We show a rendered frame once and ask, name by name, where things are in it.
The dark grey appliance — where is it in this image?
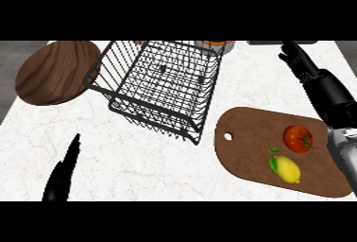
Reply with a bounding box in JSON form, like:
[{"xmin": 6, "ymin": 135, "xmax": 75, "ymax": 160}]
[{"xmin": 245, "ymin": 40, "xmax": 318, "ymax": 45}]

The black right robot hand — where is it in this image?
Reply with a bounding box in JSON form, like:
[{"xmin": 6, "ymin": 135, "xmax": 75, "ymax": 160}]
[{"xmin": 277, "ymin": 40, "xmax": 357, "ymax": 130}]

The round dark wooden board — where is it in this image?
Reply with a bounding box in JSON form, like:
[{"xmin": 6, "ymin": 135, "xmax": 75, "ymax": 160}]
[{"xmin": 13, "ymin": 41, "xmax": 102, "ymax": 107}]

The red tomato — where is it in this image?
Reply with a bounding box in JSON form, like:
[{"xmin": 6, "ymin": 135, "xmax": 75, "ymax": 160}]
[{"xmin": 283, "ymin": 125, "xmax": 314, "ymax": 154}]

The yellow lemon with leaf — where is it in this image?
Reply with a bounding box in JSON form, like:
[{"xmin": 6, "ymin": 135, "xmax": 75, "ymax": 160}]
[{"xmin": 267, "ymin": 147, "xmax": 302, "ymax": 184}]

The brown wooden cutting board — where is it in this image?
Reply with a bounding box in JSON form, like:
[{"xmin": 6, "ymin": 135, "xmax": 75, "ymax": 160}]
[{"xmin": 214, "ymin": 106, "xmax": 354, "ymax": 199}]

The black wire tiered basket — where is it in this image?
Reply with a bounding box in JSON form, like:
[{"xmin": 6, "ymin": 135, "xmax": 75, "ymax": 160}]
[{"xmin": 82, "ymin": 40, "xmax": 225, "ymax": 147}]

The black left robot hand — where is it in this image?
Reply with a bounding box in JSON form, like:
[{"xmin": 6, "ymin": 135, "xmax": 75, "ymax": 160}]
[{"xmin": 40, "ymin": 133, "xmax": 82, "ymax": 202}]

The grey can with orange top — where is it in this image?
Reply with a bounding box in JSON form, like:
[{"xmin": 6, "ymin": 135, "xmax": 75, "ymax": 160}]
[{"xmin": 193, "ymin": 40, "xmax": 237, "ymax": 55}]

